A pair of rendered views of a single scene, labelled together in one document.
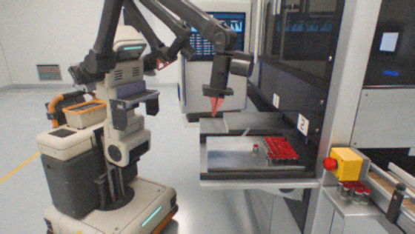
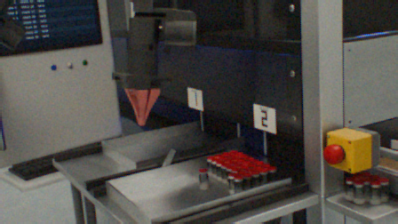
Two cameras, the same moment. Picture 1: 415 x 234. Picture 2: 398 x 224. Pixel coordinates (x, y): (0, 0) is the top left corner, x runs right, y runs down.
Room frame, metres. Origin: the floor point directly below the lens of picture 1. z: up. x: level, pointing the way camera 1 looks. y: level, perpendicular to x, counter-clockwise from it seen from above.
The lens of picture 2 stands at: (-0.14, 0.32, 1.33)
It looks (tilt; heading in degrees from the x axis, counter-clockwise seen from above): 13 degrees down; 333
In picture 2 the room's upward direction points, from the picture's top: 4 degrees counter-clockwise
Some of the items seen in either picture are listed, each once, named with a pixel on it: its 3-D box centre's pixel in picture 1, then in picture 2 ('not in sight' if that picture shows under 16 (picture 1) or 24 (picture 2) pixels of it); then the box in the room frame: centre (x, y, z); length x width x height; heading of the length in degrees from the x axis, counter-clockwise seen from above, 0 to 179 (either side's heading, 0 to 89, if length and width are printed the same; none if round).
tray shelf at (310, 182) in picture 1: (250, 141); (179, 173); (1.02, -0.20, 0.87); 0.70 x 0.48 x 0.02; 2
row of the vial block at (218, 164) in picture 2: (270, 151); (228, 174); (0.85, -0.26, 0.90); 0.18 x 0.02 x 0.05; 1
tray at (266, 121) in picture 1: (256, 123); (171, 144); (1.19, -0.27, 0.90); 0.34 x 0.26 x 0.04; 92
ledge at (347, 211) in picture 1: (354, 201); (371, 204); (0.59, -0.45, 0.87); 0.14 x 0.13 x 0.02; 92
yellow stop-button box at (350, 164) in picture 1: (346, 164); (351, 148); (0.61, -0.41, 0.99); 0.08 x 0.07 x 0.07; 92
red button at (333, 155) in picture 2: (330, 164); (335, 154); (0.61, -0.36, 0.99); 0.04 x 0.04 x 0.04; 2
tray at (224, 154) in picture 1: (249, 153); (196, 186); (0.85, -0.17, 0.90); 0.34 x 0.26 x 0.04; 91
